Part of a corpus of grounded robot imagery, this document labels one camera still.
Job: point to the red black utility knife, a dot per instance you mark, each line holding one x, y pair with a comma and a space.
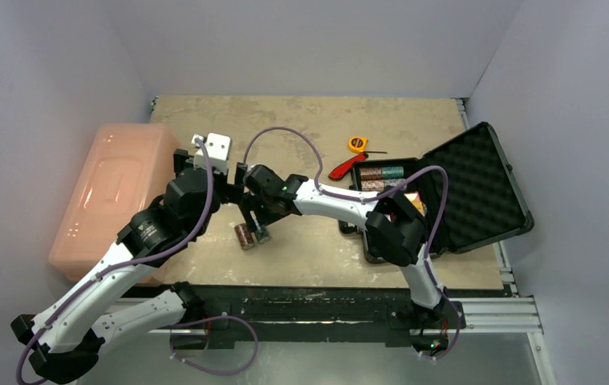
341, 170

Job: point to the red playing card deck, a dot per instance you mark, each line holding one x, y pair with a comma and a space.
415, 200

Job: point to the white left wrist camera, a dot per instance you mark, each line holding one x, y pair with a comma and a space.
212, 149

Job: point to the pink translucent plastic storage box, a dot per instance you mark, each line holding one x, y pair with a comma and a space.
127, 167

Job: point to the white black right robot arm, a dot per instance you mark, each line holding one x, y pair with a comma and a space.
395, 226

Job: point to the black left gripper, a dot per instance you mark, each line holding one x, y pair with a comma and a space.
230, 192

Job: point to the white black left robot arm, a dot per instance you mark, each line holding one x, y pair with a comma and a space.
65, 341

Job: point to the yellow tape measure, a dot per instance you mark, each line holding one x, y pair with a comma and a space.
358, 144

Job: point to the black poker set case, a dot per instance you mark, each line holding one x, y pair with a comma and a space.
484, 203

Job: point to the grey blue poker chip stack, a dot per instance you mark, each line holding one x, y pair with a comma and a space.
262, 235

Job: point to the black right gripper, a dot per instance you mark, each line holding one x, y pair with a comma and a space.
253, 213

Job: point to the red brown poker chip stack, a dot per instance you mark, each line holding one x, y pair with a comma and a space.
244, 236

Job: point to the orange blue chip stack right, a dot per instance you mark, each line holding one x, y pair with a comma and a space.
392, 183

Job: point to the orange black chip stack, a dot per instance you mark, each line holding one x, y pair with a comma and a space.
371, 174

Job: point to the green chip stack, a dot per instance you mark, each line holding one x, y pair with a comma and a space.
392, 172

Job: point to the pink blue chip stack left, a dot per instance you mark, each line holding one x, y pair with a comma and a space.
372, 185

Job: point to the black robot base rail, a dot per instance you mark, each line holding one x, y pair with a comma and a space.
227, 314

